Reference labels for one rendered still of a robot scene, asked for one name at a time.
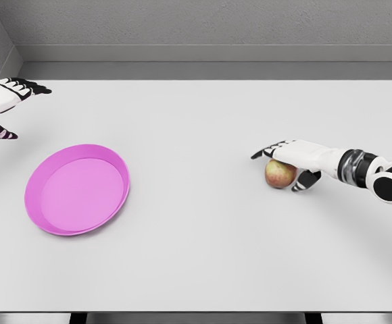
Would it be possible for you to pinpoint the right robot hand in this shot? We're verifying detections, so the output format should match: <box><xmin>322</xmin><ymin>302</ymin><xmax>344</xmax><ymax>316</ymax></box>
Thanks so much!
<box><xmin>250</xmin><ymin>139</ymin><xmax>322</xmax><ymax>193</ymax></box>

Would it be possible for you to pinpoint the red-green apple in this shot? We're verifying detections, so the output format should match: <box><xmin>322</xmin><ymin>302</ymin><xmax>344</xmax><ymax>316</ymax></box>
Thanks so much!
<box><xmin>265</xmin><ymin>159</ymin><xmax>298</xmax><ymax>189</ymax></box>

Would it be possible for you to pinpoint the pink round plate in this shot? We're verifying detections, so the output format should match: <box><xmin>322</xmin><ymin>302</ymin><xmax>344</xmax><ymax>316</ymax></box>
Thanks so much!
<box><xmin>24</xmin><ymin>144</ymin><xmax>130</xmax><ymax>237</ymax></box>

